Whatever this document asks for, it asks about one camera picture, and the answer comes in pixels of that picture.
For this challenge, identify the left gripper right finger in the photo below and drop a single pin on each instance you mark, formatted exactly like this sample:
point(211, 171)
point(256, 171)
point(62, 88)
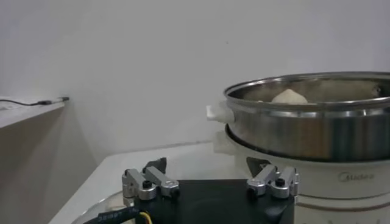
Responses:
point(265, 178)

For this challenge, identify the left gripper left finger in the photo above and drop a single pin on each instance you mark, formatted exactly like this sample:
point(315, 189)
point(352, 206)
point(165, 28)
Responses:
point(158, 179)

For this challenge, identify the white steamed baozi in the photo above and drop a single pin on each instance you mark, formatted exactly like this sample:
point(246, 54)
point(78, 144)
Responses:
point(289, 97)

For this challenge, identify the stainless steel steamer basket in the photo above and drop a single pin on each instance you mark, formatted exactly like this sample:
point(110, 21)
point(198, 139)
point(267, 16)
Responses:
point(304, 137)

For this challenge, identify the white electric cooker pot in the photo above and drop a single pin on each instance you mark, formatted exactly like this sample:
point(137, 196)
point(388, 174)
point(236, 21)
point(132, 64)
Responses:
point(323, 176)

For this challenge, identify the white side desk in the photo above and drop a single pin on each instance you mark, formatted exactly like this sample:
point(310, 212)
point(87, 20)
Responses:
point(24, 114)

